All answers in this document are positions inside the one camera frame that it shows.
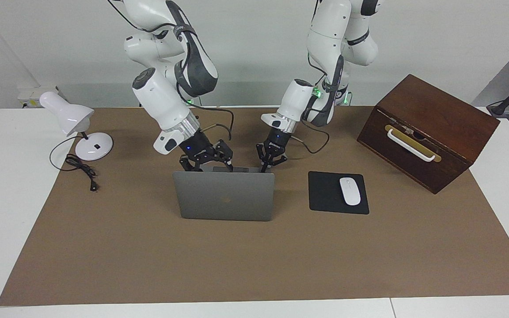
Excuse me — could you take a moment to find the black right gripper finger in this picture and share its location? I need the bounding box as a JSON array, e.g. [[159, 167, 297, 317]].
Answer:
[[213, 139, 234, 171], [179, 157, 202, 172]]

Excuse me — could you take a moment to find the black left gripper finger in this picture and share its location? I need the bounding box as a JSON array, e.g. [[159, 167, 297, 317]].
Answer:
[[256, 144, 270, 173], [269, 149, 288, 167]]

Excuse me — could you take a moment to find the silver laptop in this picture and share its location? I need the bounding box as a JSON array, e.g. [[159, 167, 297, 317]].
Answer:
[[173, 167, 275, 222]]

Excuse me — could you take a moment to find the black mouse pad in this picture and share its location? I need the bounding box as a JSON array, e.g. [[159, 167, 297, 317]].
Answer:
[[308, 171, 370, 215]]

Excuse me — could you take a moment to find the white computer mouse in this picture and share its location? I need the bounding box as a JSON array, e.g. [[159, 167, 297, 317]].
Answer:
[[339, 177, 361, 206]]

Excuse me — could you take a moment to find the brown table mat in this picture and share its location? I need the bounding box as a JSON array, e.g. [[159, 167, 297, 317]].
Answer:
[[0, 105, 509, 307]]

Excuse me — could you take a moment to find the white desk lamp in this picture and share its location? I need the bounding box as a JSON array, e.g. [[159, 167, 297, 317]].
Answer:
[[39, 91, 114, 162]]

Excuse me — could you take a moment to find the dark brown wooden box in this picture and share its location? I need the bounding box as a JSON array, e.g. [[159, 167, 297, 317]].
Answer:
[[357, 74, 501, 195]]

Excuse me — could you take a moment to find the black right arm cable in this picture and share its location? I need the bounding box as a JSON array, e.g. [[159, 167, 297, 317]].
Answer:
[[106, 0, 235, 142]]

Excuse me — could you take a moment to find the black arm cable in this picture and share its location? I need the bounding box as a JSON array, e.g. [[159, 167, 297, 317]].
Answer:
[[296, 53, 329, 154], [106, 0, 235, 142]]

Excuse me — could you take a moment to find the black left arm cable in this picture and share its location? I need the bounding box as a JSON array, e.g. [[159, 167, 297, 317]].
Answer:
[[296, 53, 329, 154]]

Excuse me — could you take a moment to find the black lamp power cable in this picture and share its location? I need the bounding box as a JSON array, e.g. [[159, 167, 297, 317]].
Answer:
[[49, 135, 100, 192]]

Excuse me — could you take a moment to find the brass handle plate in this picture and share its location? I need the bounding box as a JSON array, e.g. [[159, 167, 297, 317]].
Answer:
[[385, 125, 442, 163]]

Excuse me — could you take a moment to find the white box handle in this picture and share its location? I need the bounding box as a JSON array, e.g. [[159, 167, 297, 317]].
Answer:
[[387, 129, 437, 162]]

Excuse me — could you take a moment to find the white wall socket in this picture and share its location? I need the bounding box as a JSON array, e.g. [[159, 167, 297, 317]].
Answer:
[[17, 86, 58, 109]]

